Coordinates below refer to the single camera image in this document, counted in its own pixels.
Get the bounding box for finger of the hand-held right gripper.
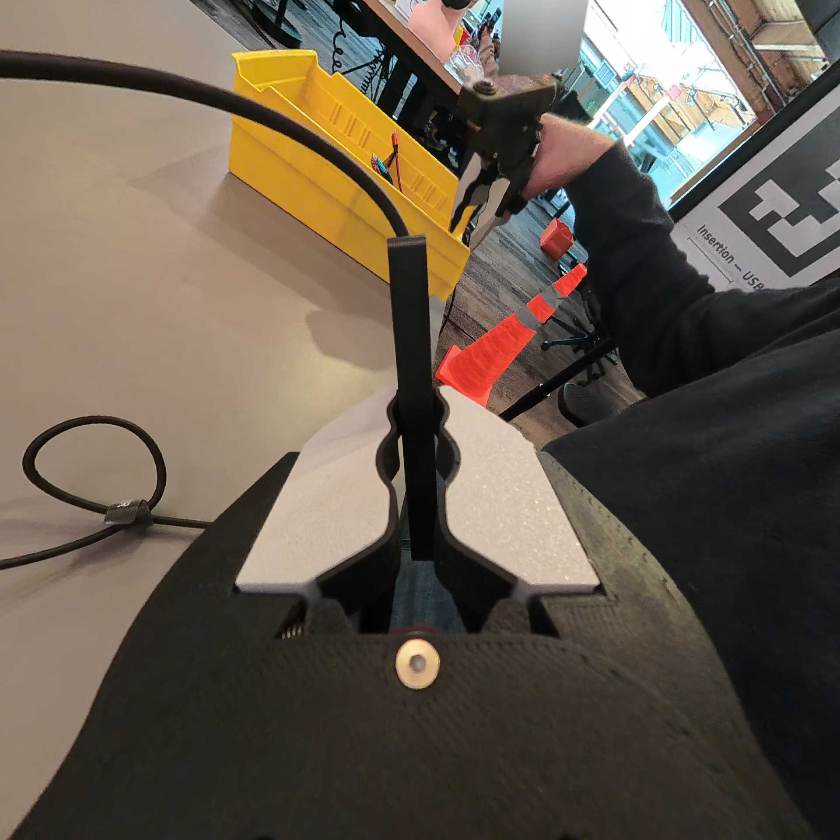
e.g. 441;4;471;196
451;158;487;237
468;182;515;253

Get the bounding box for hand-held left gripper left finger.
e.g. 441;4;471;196
234;388;401;598

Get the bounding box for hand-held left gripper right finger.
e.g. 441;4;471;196
440;385;605;598

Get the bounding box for black usb hub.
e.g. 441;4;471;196
385;237;441;559

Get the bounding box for yellow plastic bin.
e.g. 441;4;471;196
230;50;473;300

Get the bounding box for dark grey hub cable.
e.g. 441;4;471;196
0;50;413;572

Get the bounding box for person's right hand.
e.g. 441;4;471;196
529;113;616;198

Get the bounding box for orange cone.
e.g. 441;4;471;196
434;263;589;408

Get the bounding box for wooden desk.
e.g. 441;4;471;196
361;0;506;95

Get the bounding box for black white marker board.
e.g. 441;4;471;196
670;66;840;292

